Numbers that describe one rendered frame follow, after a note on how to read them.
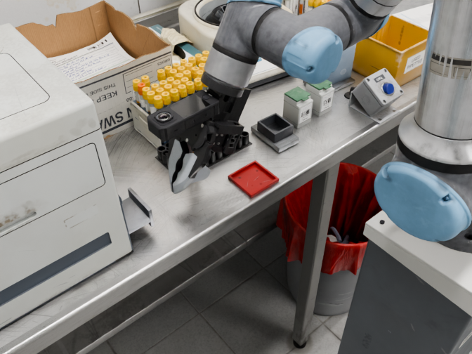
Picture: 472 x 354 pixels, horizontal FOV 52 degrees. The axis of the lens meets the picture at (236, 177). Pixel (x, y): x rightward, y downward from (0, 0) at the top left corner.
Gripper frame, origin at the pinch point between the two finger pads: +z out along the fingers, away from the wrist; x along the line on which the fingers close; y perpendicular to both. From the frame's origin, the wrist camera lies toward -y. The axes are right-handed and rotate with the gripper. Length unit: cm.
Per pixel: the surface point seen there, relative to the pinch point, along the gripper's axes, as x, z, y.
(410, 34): 4, -38, 60
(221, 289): 28, 65, 71
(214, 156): 4.4, -3.4, 12.2
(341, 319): -7, 54, 92
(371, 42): 6, -33, 48
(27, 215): -3.7, 0.9, -26.6
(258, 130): 5.1, -9.4, 22.4
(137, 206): 0.6, 4.0, -5.6
